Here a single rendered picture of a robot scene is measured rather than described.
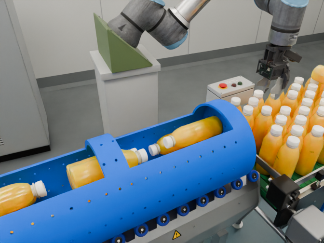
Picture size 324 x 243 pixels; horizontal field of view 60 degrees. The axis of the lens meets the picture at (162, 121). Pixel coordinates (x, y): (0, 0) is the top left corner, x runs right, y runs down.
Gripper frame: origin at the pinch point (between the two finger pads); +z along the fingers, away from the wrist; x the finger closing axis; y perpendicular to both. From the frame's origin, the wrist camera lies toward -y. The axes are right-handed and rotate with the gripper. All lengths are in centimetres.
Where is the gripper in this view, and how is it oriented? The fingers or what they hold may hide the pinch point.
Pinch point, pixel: (271, 92)
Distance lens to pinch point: 115.5
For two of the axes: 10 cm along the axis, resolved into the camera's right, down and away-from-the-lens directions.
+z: 0.0, 8.1, 5.9
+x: 4.8, 5.2, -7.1
